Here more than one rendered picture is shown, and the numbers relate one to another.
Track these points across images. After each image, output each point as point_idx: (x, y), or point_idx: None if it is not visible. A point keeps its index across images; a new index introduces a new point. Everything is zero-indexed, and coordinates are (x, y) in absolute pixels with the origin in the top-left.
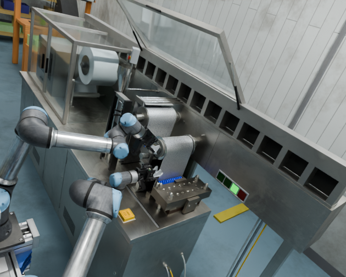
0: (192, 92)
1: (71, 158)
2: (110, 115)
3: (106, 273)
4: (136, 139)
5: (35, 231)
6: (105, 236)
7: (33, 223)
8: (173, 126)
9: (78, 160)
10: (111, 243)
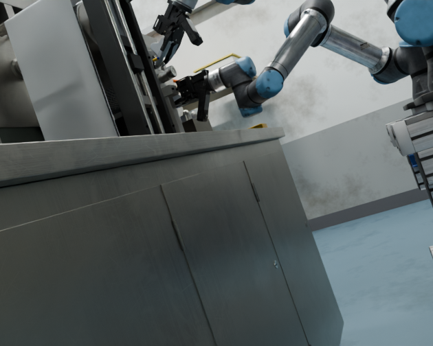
0: (10, 11)
1: (183, 185)
2: (108, 13)
3: (311, 254)
4: (186, 18)
5: (394, 123)
6: (283, 200)
7: (392, 123)
8: (27, 93)
9: (211, 132)
10: (286, 192)
